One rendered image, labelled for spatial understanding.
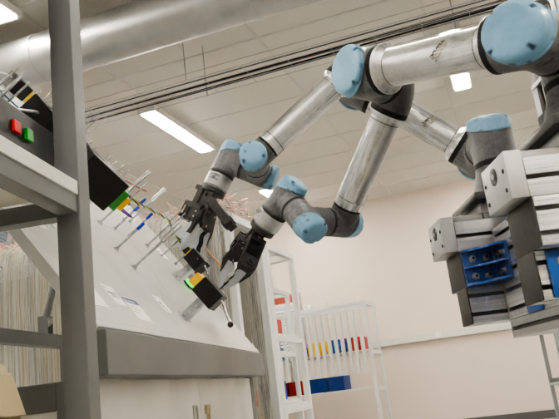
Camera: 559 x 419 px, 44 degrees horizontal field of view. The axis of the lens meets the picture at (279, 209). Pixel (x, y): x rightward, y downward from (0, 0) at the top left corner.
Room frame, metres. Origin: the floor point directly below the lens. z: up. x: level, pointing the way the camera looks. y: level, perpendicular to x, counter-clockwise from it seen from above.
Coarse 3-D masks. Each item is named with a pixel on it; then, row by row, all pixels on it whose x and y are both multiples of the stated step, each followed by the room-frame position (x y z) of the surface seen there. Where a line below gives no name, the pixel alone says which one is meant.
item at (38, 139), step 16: (0, 96) 0.75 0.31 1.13; (0, 112) 0.75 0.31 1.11; (16, 112) 0.79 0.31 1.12; (0, 128) 0.75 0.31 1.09; (16, 128) 0.78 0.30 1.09; (32, 128) 0.83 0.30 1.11; (16, 144) 0.79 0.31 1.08; (32, 144) 0.83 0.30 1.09; (48, 144) 0.87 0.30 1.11; (48, 160) 0.87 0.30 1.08
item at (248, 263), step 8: (248, 240) 1.78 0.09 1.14; (256, 240) 1.78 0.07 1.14; (264, 240) 1.79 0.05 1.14; (248, 248) 1.76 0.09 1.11; (256, 248) 1.77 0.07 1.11; (264, 248) 1.79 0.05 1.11; (240, 256) 1.76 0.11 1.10; (248, 256) 1.74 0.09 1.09; (256, 256) 1.76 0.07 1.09; (240, 264) 1.73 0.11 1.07; (248, 264) 1.74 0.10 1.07; (256, 264) 1.75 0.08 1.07; (248, 272) 1.75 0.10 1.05
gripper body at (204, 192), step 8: (200, 192) 1.92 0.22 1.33; (208, 192) 1.91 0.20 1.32; (216, 192) 1.89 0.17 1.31; (192, 200) 1.94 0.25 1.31; (200, 200) 1.92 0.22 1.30; (192, 208) 1.90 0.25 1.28; (200, 208) 1.89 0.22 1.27; (208, 208) 1.89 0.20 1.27; (184, 216) 1.90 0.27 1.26; (192, 216) 1.90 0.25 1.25; (208, 216) 1.90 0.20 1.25; (200, 224) 1.90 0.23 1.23; (208, 224) 1.92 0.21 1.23
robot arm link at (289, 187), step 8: (288, 176) 1.71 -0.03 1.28; (280, 184) 1.71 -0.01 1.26; (288, 184) 1.70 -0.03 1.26; (296, 184) 1.70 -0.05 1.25; (272, 192) 1.73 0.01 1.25; (280, 192) 1.71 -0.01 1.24; (288, 192) 1.71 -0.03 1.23; (296, 192) 1.70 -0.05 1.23; (304, 192) 1.72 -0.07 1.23; (272, 200) 1.73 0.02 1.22; (280, 200) 1.71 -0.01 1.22; (264, 208) 1.75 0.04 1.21; (272, 208) 1.73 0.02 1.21; (280, 208) 1.71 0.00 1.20; (272, 216) 1.74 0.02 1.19; (280, 216) 1.74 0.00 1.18
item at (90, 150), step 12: (96, 156) 1.11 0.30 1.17; (96, 168) 1.12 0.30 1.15; (108, 168) 1.13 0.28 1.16; (96, 180) 1.14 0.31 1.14; (108, 180) 1.15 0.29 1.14; (120, 180) 1.16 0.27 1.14; (96, 192) 1.15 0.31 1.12; (108, 192) 1.16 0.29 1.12; (120, 192) 1.17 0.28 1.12; (96, 204) 1.16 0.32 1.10; (108, 204) 1.18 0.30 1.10
